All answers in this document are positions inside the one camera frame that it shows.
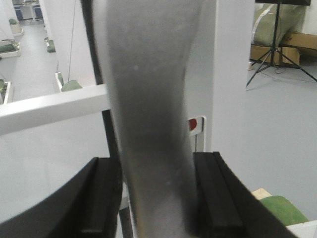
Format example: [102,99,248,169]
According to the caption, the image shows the brown cardboard boxes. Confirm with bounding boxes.
[250,32,317,65]

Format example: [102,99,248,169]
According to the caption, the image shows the green cushion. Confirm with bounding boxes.
[260,195,309,226]

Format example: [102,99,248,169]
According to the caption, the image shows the black tripod stand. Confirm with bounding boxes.
[246,0,317,88]

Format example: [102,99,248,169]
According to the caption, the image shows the grey metal door handle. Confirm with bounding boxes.
[106,0,203,238]

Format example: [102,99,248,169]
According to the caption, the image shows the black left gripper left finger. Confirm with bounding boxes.
[0,158,122,238]

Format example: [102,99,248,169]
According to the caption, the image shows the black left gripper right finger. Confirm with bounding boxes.
[194,152,295,238]

